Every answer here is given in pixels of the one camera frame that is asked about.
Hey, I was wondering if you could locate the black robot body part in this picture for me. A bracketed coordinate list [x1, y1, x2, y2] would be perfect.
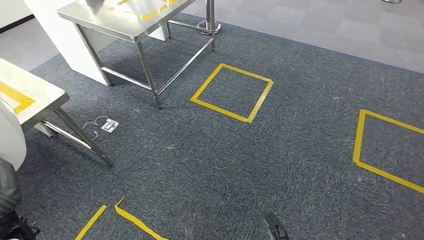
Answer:
[263, 211, 290, 240]

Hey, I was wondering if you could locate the thin white cable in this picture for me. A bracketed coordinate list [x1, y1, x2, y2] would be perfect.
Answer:
[68, 115, 109, 142]

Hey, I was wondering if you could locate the white cabinet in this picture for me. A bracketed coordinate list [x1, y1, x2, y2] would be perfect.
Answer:
[23, 0, 170, 87]

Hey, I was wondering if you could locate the silver floor socket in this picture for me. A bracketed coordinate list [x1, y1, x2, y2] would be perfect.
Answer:
[100, 118, 120, 134]

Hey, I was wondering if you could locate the white curved shell part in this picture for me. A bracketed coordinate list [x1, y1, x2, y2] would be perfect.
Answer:
[0, 97, 28, 172]

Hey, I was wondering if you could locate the chrome post with round base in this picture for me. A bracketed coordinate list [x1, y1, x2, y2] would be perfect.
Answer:
[197, 0, 222, 36]

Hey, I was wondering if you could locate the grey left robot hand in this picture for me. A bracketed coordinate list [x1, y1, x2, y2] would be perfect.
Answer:
[0, 157, 23, 216]

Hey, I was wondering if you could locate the yellow tape rectangle on workbench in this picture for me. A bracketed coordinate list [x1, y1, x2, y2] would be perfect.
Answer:
[0, 81, 36, 115]
[108, 0, 180, 22]

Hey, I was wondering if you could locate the torn yellow floor tape square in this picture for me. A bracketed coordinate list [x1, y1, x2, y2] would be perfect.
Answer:
[74, 196, 170, 240]

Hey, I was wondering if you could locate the stainless steel workbench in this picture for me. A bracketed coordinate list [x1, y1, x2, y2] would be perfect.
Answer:
[0, 57, 114, 169]
[56, 0, 222, 111]

